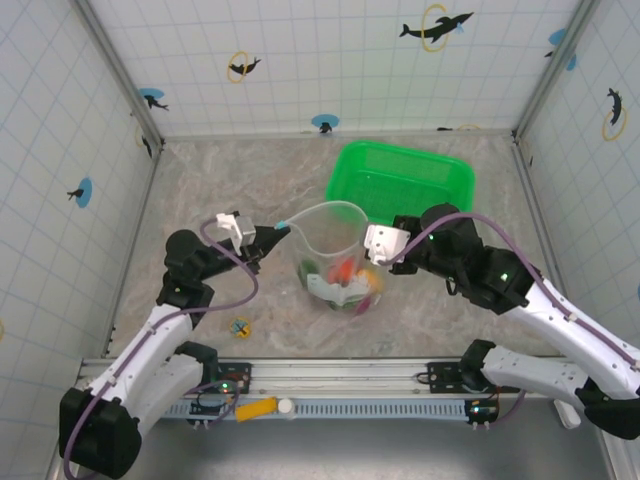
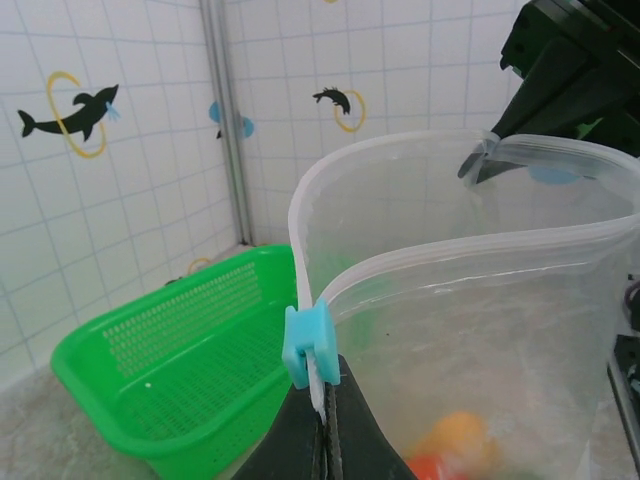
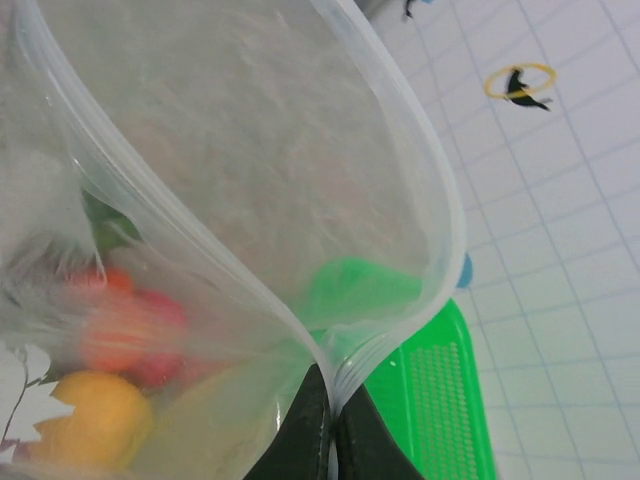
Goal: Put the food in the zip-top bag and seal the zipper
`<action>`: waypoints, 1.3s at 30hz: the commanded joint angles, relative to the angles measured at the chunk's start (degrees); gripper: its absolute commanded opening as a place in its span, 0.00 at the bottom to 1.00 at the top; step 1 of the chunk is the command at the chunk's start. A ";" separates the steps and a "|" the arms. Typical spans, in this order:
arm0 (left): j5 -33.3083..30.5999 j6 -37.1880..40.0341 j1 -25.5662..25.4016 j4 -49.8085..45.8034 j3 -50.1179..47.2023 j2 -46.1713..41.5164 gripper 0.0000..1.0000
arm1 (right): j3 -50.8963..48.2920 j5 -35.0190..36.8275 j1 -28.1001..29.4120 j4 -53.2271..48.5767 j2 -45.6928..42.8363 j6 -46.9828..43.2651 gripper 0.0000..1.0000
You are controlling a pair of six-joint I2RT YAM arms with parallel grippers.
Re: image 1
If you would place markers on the blue zipper slider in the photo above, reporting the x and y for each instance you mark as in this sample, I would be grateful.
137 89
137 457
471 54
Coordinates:
283 226

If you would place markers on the green toy pepper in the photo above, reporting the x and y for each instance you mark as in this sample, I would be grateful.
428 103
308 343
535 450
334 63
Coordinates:
306 268

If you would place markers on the clear zip-top plastic bag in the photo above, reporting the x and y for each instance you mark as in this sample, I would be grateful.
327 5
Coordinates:
330 235

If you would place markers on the red toy vegetable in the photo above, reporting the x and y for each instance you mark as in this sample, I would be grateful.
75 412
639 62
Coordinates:
342 271

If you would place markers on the yellow toy fruit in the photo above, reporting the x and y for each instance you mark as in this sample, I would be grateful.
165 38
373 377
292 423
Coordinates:
371 276

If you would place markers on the green toy vegetable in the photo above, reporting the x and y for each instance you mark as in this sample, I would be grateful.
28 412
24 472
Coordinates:
342 306

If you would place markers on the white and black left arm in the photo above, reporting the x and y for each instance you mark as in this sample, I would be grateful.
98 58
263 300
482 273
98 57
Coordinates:
145 350

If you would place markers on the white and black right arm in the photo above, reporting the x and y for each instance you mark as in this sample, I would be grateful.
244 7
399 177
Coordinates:
575 325

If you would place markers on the green perforated plastic basket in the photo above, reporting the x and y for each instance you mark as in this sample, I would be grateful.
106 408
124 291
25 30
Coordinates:
400 175

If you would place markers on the yellow and blue floor sticker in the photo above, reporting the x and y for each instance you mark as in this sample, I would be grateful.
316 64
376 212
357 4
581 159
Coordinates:
240 327

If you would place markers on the small circuit board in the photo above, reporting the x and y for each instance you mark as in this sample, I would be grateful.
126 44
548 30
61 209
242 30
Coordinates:
215 406
482 411

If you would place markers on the white small cylinder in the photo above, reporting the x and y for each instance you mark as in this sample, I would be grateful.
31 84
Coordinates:
286 405

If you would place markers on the yellow flat object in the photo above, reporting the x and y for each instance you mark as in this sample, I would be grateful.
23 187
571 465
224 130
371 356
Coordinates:
255 409

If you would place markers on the white plastic block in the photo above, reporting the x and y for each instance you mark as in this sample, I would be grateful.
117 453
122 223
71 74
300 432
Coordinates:
567 419

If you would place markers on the aluminium frame bar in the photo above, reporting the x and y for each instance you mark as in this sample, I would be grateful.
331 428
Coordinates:
145 200
550 260
555 70
120 75

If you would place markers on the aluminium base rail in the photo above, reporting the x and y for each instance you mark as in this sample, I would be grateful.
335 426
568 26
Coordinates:
340 372

